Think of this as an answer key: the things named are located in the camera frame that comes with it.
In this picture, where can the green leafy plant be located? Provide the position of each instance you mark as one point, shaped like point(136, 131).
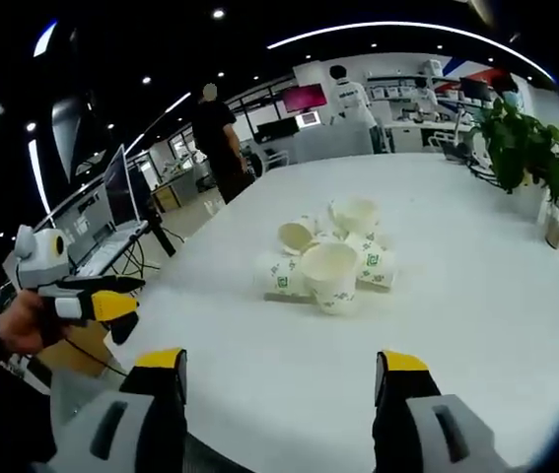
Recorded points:
point(520, 143)

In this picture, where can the brown cardboard box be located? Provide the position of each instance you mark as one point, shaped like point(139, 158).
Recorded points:
point(79, 352)

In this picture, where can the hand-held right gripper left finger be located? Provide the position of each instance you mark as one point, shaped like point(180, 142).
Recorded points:
point(160, 419)

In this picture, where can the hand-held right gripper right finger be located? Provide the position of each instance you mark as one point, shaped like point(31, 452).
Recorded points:
point(402, 419)

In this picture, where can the person's left hand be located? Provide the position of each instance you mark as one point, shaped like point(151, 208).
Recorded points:
point(25, 320)

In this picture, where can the black monitor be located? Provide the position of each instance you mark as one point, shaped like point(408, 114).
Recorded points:
point(473, 87)

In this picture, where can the black stand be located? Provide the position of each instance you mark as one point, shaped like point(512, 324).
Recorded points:
point(163, 231)

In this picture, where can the open silver laptop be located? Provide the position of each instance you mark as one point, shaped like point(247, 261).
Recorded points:
point(106, 217)

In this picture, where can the pink screen monitor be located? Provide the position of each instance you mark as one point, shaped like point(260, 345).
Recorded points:
point(304, 97)

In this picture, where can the white table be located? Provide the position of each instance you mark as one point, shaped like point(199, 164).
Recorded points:
point(432, 320)

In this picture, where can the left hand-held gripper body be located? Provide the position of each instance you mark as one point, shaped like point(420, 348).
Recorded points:
point(37, 261)

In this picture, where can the white plant pot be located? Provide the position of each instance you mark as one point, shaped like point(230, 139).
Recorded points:
point(555, 222)

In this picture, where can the pile of white paper cups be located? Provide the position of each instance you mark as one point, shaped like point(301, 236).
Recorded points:
point(330, 276)

